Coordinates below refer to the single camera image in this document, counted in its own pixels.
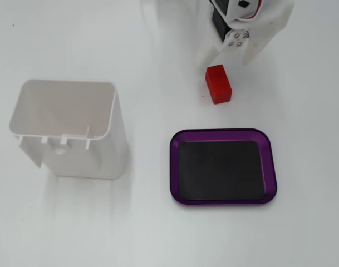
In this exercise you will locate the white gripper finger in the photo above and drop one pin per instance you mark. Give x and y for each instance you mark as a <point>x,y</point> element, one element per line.
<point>250,53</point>
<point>233,41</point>

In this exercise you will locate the red studded cube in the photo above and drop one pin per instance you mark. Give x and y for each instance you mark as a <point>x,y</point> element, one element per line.
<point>219,83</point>

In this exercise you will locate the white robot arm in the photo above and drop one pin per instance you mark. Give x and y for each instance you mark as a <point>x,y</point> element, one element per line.
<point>234,9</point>

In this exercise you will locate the white plastic box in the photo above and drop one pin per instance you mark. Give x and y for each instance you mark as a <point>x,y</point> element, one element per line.
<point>74,105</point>

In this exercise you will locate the purple metal tray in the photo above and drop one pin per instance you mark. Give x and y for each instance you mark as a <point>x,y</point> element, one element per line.
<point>269,167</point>

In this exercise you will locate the black tray liner mat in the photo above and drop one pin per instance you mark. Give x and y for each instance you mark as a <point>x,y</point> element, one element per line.
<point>220,169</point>

